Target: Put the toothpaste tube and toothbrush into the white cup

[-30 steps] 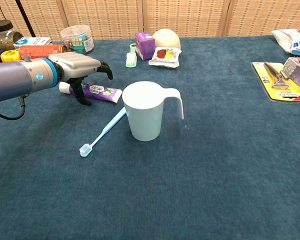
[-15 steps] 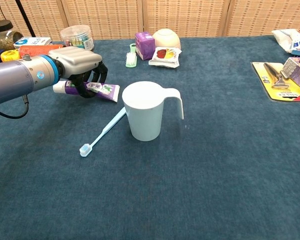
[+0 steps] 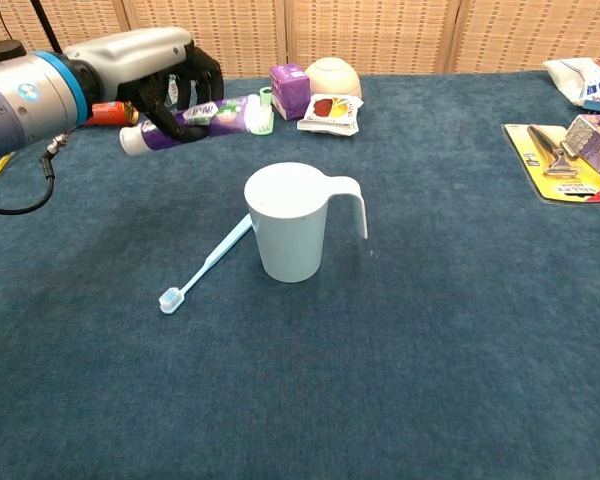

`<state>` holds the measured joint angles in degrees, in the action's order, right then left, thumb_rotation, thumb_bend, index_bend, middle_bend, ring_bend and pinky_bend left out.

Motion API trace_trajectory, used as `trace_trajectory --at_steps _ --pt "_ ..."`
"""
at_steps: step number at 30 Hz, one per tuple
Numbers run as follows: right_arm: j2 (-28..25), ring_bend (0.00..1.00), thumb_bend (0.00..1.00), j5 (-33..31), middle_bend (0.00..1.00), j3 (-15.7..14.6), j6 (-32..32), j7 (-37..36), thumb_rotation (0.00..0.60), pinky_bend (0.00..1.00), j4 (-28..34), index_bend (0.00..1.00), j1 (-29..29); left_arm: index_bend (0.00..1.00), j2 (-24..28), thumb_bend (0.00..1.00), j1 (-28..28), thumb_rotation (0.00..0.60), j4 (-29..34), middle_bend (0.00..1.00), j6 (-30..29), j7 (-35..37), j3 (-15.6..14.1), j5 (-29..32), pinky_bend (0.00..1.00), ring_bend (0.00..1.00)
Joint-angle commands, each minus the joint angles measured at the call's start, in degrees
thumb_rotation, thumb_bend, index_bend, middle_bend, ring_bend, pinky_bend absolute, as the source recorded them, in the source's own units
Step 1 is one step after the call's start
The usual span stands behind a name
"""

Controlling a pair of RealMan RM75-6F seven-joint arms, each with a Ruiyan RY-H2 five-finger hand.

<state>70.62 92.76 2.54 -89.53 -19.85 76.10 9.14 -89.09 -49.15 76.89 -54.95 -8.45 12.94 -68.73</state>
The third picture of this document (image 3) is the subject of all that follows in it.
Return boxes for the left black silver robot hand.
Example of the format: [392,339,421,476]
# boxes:
[63,26,226,142]

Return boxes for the purple white toothpaste tube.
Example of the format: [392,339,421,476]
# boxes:
[119,94,261,157]

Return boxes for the light blue toothbrush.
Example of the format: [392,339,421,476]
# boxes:
[158,213,254,315]

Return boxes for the white cup with handle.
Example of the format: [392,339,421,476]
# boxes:
[243,161,369,284]

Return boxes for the orange cylindrical can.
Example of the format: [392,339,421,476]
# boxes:
[86,99,141,127]

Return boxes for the black tripod stand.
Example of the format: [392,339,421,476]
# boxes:
[29,0,64,54]

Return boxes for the purple drink carton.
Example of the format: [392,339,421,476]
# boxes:
[269,62,312,122]

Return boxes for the beige upturned bowl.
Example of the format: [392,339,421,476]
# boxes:
[304,56,363,100]

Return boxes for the white red snack packet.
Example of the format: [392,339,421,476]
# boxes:
[296,93,365,137]

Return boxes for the bamboo folding screen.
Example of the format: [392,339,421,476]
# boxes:
[0,0,600,84]

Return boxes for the blue felt table cover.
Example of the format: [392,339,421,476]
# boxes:
[0,69,600,480]

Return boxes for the razor in yellow blister pack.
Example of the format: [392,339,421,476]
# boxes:
[501,122,600,205]

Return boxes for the white bag with blue print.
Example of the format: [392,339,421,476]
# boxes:
[542,57,600,109]

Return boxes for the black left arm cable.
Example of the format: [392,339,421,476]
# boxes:
[0,127,79,216]

